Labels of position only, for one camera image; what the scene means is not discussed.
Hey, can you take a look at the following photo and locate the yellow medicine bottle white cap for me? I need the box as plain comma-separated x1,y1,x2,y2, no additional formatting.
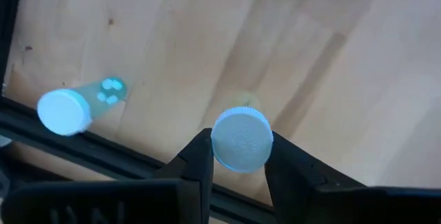
210,91,275,174

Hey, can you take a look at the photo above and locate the teal medicine bottle white cap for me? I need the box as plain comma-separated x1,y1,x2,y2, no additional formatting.
37,76,128,137

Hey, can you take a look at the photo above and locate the black aluminium frame rail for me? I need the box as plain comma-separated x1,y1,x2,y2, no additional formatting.
0,0,276,224

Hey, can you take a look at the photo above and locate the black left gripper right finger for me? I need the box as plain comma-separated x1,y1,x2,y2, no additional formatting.
264,131,328,224

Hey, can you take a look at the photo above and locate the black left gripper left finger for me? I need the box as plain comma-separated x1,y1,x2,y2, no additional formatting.
153,128,215,224

